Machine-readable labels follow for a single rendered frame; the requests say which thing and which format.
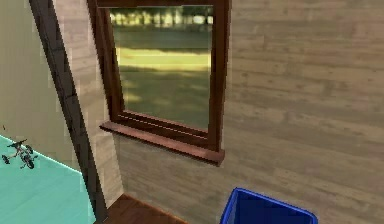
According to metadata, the brown wooden framed window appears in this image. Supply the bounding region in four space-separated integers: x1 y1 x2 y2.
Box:
86 0 232 167

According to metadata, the blue plastic bin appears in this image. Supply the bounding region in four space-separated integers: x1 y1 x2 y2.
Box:
219 187 319 224

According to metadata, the small grey toy tricycle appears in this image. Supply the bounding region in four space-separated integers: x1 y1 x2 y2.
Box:
1 138 36 170

